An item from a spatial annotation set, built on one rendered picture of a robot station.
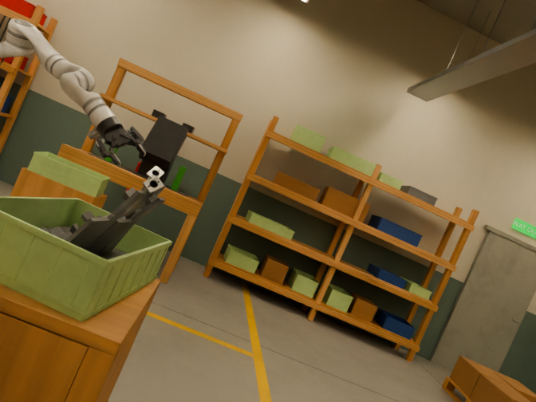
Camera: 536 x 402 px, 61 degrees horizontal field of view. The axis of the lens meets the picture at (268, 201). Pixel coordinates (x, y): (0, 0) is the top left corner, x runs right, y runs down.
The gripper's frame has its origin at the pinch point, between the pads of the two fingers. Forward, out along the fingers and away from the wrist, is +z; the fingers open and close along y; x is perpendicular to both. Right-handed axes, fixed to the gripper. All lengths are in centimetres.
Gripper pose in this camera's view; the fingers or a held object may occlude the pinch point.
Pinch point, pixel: (132, 158)
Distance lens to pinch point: 151.4
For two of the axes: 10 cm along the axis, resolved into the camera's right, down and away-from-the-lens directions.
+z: 5.9, 8.0, -0.8
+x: -4.9, 4.4, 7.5
